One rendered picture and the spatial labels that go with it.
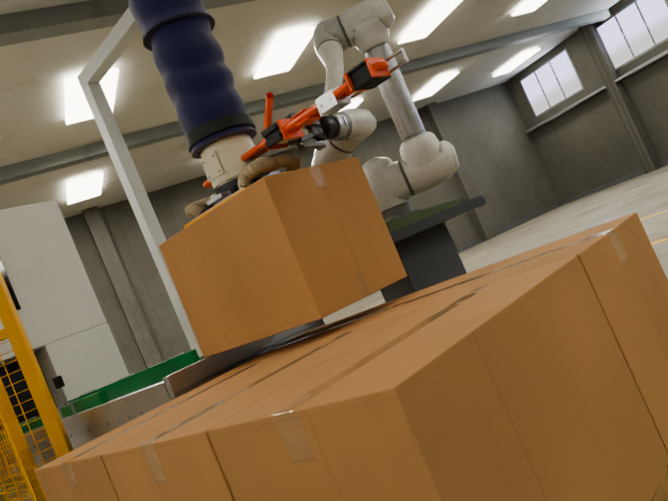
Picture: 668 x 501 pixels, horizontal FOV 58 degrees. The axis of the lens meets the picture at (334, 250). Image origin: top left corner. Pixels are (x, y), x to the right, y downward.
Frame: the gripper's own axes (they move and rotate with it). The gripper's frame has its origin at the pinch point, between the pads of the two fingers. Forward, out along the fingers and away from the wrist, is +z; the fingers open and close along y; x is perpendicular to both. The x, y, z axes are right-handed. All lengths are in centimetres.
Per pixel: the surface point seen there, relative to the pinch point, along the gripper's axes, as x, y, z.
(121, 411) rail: 90, 57, 34
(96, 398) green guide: 129, 51, 24
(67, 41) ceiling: 409, -287, -200
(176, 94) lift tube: 26.3, -27.2, 10.1
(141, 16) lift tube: 25, -53, 12
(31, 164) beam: 714, -281, -261
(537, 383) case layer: -73, 70, 51
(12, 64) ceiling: 452, -287, -159
